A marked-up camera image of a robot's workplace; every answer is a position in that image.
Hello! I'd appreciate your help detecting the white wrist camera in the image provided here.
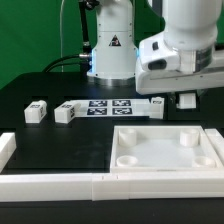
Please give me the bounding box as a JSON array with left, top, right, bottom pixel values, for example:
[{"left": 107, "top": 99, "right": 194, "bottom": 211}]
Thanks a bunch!
[{"left": 139, "top": 32, "right": 180, "bottom": 71}]

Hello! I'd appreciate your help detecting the white marker sheet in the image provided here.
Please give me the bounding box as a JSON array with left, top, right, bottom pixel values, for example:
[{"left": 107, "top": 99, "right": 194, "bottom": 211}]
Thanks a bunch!
[{"left": 70, "top": 99, "right": 150, "bottom": 117}]

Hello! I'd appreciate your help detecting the black cable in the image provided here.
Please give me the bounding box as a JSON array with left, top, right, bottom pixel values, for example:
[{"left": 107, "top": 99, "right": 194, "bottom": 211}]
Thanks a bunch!
[{"left": 42, "top": 54, "right": 92, "bottom": 73}]

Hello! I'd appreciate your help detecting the white U-shaped fence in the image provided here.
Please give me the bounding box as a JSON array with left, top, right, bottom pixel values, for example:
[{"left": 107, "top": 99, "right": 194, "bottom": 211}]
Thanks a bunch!
[{"left": 0, "top": 129, "right": 224, "bottom": 202}]

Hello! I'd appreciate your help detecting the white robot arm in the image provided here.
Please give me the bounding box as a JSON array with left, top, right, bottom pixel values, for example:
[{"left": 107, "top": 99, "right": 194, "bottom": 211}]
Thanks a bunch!
[{"left": 78, "top": 0, "right": 224, "bottom": 95}]

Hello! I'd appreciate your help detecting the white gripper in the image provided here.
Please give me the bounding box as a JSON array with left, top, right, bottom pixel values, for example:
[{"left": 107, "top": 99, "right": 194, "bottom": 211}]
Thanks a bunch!
[{"left": 135, "top": 50, "right": 224, "bottom": 105}]

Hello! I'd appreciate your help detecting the white square tabletop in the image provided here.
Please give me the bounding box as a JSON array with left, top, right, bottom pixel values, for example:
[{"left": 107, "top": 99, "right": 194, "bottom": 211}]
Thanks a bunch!
[{"left": 110, "top": 126, "right": 224, "bottom": 173}]

